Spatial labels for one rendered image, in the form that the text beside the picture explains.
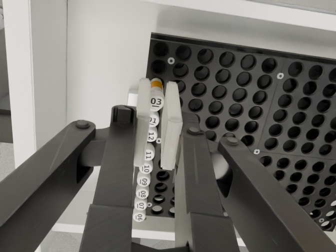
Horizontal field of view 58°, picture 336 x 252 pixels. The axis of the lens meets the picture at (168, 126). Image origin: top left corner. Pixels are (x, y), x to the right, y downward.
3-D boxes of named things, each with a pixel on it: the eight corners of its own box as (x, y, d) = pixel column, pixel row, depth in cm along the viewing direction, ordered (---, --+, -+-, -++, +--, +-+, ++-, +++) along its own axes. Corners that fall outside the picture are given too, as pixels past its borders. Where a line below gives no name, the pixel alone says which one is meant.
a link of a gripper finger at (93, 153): (129, 173, 14) (65, 167, 14) (134, 127, 19) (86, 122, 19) (133, 145, 14) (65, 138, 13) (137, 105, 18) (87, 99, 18)
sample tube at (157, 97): (162, 91, 26) (163, 111, 22) (147, 89, 26) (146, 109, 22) (164, 77, 25) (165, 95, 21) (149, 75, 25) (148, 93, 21)
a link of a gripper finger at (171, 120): (168, 119, 15) (183, 121, 15) (167, 80, 22) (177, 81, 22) (160, 170, 16) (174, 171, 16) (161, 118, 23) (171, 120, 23)
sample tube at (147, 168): (141, 149, 32) (139, 174, 28) (141, 138, 31) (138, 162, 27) (152, 149, 32) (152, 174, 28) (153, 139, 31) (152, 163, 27)
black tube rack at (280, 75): (133, 177, 37) (129, 214, 31) (151, 28, 29) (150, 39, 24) (306, 194, 39) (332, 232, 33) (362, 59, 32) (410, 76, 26)
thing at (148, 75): (129, 210, 32) (129, 214, 31) (150, 37, 24) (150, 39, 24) (147, 211, 32) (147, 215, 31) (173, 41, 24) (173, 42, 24)
